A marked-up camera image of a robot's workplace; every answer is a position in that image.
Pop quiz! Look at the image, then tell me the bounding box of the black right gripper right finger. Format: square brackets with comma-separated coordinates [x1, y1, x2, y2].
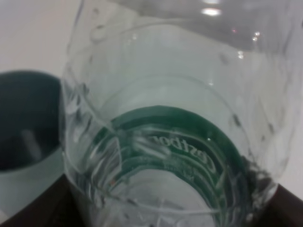
[258, 185, 303, 227]

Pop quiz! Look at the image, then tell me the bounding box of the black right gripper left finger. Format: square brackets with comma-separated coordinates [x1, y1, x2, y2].
[1, 175, 85, 227]

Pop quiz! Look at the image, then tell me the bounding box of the clear green-label water bottle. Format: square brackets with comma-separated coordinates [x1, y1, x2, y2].
[60, 0, 303, 227]

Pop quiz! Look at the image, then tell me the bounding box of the teal plastic cup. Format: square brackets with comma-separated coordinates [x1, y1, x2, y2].
[0, 70, 63, 222]

